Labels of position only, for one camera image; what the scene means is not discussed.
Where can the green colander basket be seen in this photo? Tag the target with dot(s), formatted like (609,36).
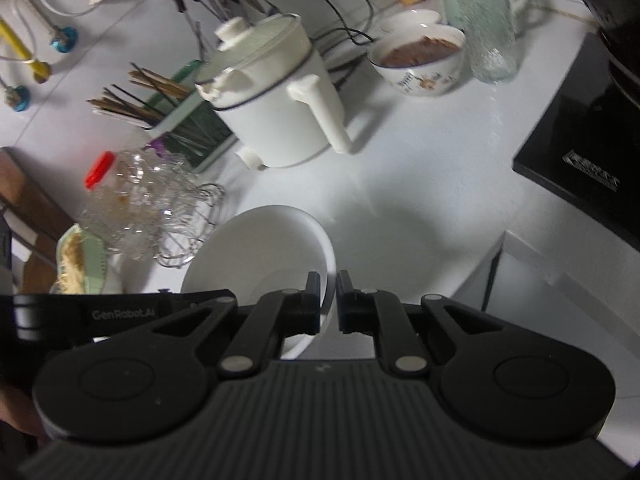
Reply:
(95,265)

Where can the black cooking pot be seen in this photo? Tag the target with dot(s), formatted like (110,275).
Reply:
(610,0)

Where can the textured glass tumbler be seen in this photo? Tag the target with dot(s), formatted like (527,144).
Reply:
(487,35)

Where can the bundle of chopsticks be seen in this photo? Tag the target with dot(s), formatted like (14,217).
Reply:
(160,86)

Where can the yellow suction hook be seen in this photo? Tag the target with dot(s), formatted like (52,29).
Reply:
(40,70)

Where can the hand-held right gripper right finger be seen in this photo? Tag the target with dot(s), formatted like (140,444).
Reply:
(347,310)

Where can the person's left forearm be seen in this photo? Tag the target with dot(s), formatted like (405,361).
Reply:
(12,410)

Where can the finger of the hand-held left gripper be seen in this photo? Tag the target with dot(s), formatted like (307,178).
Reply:
(197,299)

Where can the black induction cooker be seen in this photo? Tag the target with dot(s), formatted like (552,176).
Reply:
(575,125)

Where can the white plastic tube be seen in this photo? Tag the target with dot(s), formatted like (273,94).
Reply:
(55,10)

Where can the white electric pot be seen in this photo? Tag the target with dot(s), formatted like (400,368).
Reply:
(280,110)

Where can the blue suction hook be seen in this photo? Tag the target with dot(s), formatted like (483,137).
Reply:
(65,39)
(17,97)

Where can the pale dried noodle strips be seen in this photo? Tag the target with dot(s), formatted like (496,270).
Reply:
(72,260)

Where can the white cabinet front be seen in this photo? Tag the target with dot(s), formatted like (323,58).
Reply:
(550,300)

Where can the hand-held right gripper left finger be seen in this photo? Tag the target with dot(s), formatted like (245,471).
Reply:
(307,305)

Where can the small white bowl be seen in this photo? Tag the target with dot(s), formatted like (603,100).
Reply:
(260,255)

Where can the red lid plastic jar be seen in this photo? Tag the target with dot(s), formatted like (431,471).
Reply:
(100,170)

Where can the floral bowl with brown food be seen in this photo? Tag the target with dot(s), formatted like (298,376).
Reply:
(425,77)

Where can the plain white bowl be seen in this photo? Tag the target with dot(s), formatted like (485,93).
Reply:
(410,19)

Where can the green white chopstick holder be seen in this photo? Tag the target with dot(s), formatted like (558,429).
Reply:
(200,130)

